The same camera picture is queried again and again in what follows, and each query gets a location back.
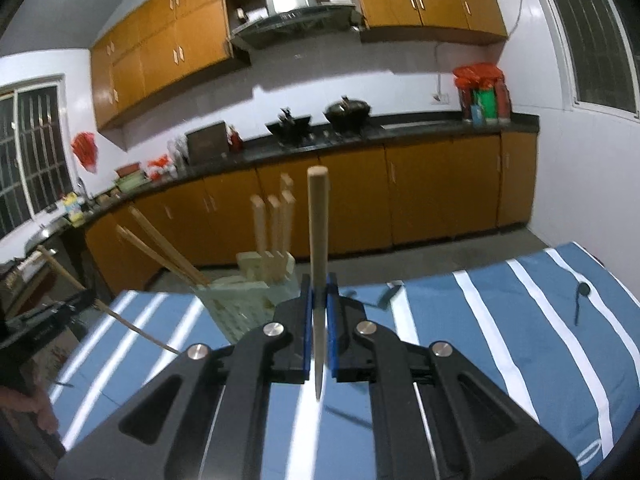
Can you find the black wok with handle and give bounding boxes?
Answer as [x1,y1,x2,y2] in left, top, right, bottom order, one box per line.
[265,106,314,144]

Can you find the steel range hood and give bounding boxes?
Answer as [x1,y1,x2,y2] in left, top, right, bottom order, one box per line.
[229,0,363,53]

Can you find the blue white striped tablecloth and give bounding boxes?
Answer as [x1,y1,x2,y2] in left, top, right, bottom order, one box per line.
[47,241,640,480]

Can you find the black wok with lid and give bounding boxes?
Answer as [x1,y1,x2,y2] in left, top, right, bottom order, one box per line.
[324,95,373,128]

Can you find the black kitchen countertop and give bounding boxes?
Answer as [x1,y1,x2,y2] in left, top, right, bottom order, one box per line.
[30,112,541,241]

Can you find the frosted window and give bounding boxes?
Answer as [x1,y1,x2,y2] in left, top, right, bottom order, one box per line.
[530,0,640,121]

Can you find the black gas stove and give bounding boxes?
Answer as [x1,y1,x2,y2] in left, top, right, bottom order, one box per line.
[267,127,371,147]

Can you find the clear plastic bag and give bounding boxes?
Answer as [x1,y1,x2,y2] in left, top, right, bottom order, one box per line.
[167,137,190,168]

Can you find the barred window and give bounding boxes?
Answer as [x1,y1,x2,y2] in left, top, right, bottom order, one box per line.
[0,76,76,241]

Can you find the steel sink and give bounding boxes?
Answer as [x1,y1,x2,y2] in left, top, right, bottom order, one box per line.
[27,217,68,241]

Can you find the person's left hand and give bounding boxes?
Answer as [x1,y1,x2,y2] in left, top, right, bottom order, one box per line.
[0,385,60,436]

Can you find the wooden chopstick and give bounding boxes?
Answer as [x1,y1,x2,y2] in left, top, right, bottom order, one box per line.
[306,166,330,402]
[36,245,180,356]
[266,195,281,281]
[280,189,296,257]
[127,204,213,286]
[116,225,201,287]

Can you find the yellow detergent bottle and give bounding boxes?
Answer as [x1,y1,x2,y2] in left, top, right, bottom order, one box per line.
[62,191,86,226]

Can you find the orange base cabinets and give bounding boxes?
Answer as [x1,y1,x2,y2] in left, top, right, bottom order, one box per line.
[82,130,538,296]

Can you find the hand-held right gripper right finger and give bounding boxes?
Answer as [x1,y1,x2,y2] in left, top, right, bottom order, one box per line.
[327,272,583,480]

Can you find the dark cutting board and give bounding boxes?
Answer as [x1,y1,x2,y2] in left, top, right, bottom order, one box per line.
[185,121,228,165]

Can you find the green perforated utensil holder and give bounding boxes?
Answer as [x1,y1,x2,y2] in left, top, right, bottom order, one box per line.
[192,250,301,346]

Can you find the red hanging plastic bag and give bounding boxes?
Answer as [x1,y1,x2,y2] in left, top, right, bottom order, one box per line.
[70,131,98,175]

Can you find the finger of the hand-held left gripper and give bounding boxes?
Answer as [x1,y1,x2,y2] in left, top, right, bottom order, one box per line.
[47,288,97,321]

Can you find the red packaged goods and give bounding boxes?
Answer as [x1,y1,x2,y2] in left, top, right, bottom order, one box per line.
[452,62,512,125]

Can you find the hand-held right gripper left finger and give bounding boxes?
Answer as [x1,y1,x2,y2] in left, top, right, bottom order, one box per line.
[55,274,312,480]

